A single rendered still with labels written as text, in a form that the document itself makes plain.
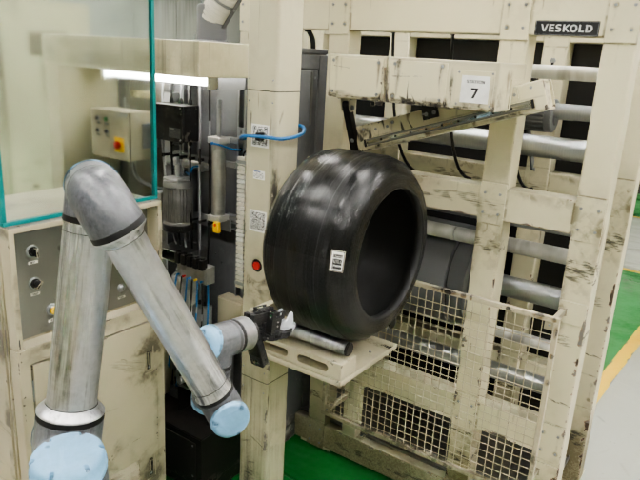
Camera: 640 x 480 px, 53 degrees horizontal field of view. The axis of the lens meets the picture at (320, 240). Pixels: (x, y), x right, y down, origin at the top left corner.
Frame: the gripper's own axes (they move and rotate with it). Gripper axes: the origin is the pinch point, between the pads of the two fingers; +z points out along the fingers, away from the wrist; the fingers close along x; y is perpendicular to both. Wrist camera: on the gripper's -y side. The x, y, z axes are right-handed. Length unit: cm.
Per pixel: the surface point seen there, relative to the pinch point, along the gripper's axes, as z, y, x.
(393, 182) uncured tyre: 26, 44, -12
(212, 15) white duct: 42, 94, 85
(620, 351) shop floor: 308, -64, -50
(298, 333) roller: 18.8, -9.3, 9.9
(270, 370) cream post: 31, -32, 28
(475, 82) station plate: 42, 76, -26
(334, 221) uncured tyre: 4.0, 32.0, -7.5
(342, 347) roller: 18.9, -8.6, -6.9
